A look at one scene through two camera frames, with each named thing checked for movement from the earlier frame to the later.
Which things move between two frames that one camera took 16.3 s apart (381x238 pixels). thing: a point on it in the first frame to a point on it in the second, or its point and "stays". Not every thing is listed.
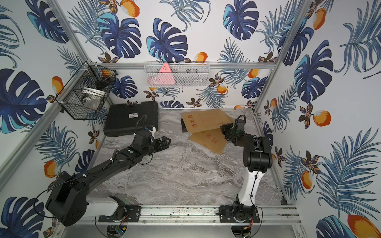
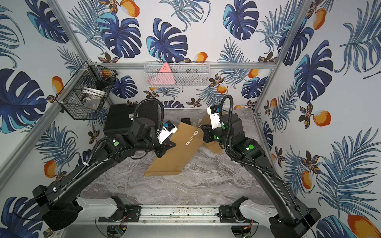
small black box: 184,130 to 186,120
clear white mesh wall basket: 177,74 stays
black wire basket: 83,94 stays
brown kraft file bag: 197,121 to 188,140
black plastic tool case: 124,120 stays
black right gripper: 224,127 to 208,130
